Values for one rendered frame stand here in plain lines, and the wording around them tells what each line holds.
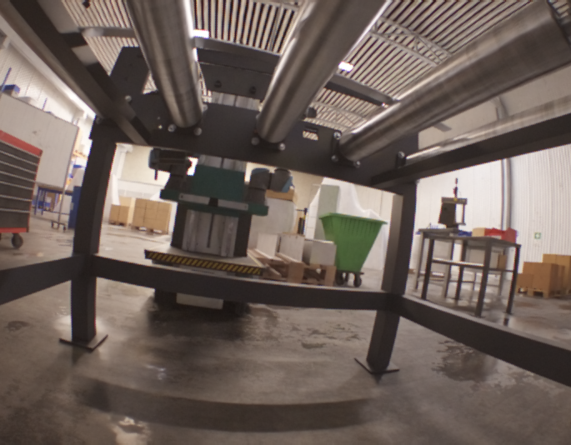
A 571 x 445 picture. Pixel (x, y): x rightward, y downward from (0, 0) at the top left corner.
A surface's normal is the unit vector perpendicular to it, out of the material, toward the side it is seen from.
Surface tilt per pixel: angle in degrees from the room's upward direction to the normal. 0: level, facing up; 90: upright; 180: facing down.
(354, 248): 101
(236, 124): 90
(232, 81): 90
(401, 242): 90
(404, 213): 90
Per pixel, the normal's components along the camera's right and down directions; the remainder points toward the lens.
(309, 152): 0.22, -0.02
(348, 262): 0.05, 0.14
